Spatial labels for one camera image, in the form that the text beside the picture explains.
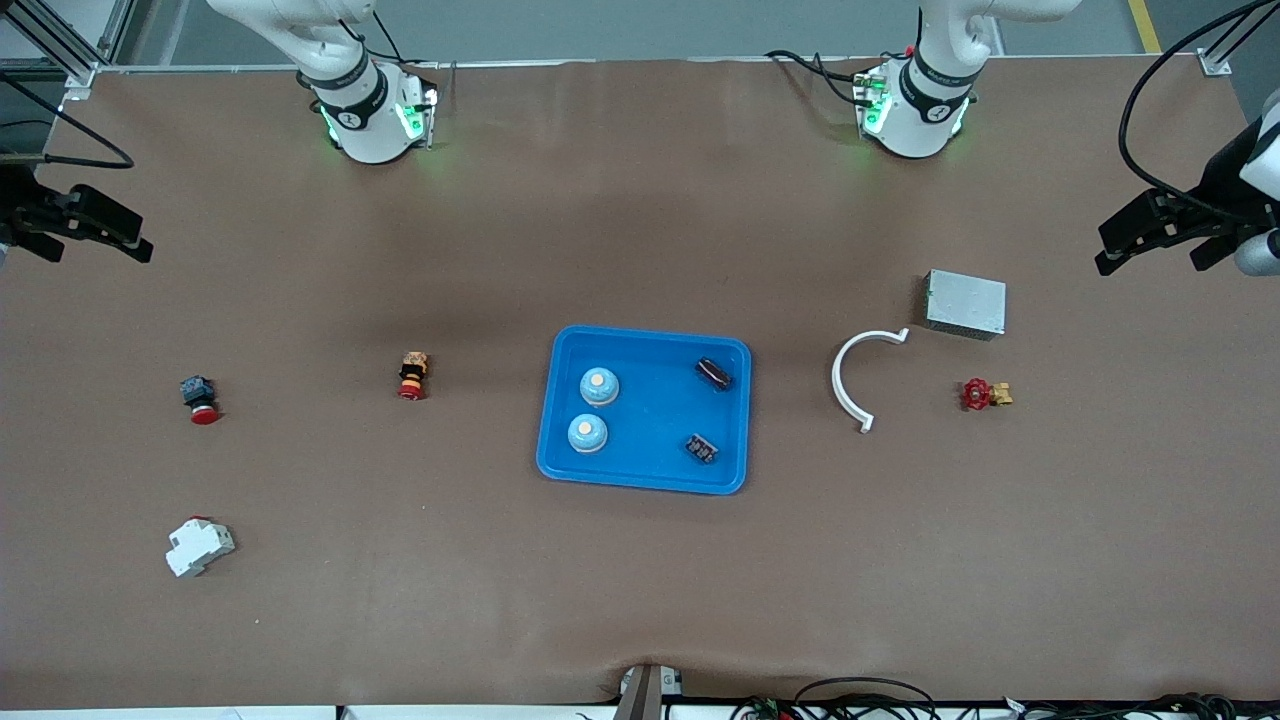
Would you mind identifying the blue plastic tray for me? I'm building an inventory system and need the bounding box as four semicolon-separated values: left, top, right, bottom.
536;325;753;496

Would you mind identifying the grey metal power supply box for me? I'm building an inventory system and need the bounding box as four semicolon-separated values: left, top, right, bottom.
922;268;1008;342

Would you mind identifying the white curved plastic clamp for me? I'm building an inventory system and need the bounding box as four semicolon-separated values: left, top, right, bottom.
831;327;911;434

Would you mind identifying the white circuit breaker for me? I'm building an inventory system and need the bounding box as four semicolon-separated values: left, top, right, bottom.
165;516;237;579

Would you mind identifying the brown table mat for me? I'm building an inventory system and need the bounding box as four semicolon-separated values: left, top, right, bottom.
0;55;1280;711

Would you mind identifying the aluminium frame post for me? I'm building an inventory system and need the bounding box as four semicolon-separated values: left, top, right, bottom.
1200;0;1280;76
0;0;136;101

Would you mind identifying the red button black switch body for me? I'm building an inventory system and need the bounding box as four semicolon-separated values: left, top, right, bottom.
180;375;222;426

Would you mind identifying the red handle brass valve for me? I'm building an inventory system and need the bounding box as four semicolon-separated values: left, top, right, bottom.
960;377;1014;413

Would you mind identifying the black right arm base cable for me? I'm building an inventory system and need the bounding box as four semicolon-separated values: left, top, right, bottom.
335;10;441;71

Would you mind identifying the black arm base cable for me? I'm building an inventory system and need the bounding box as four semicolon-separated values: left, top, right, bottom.
765;50;881;106
335;10;441;71

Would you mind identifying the black left arm base cable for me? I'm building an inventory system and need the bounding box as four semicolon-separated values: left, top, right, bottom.
765;50;881;106

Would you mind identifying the black cable bundle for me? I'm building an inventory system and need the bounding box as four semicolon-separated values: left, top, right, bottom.
730;677;1241;720

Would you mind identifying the grey metal bracket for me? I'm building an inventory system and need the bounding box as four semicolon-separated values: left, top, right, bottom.
615;663;686;720

